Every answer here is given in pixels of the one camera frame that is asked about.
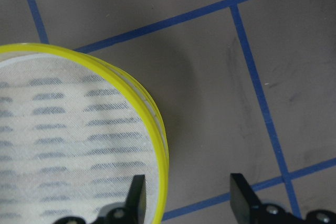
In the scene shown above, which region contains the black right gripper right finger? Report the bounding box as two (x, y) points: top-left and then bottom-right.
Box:
(230, 173), (261, 224)

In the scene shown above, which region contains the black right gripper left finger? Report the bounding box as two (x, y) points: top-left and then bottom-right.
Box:
(125, 175), (146, 223)

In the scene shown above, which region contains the yellow steamer basket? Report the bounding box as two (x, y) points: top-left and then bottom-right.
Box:
(1, 43), (169, 223)

